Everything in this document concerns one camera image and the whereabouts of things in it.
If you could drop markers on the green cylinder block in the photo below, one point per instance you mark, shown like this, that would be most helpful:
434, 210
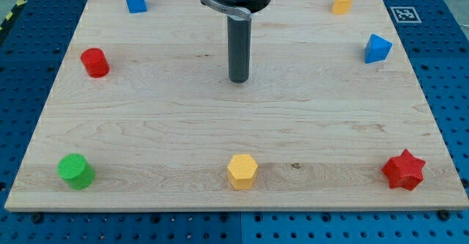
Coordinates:
75, 171

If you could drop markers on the yellow half-round block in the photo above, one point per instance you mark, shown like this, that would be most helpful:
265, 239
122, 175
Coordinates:
341, 7

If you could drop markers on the yellow hexagon block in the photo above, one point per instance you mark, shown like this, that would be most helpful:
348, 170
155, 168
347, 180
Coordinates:
242, 171

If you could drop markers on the light wooden board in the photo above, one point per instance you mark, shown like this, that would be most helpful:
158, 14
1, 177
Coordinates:
161, 127

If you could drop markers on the red cylinder block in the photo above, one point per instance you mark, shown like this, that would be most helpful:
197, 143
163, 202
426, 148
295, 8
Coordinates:
95, 62

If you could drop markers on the blue triangle block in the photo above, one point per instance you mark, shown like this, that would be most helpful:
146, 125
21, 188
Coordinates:
377, 49

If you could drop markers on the grey cylindrical pointer rod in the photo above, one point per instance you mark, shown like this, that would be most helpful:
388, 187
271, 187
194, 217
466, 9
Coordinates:
239, 43

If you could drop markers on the black white fiducial marker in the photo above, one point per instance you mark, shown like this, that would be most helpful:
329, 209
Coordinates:
404, 14

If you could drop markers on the red star block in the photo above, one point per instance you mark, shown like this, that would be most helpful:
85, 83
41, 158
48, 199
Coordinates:
404, 171

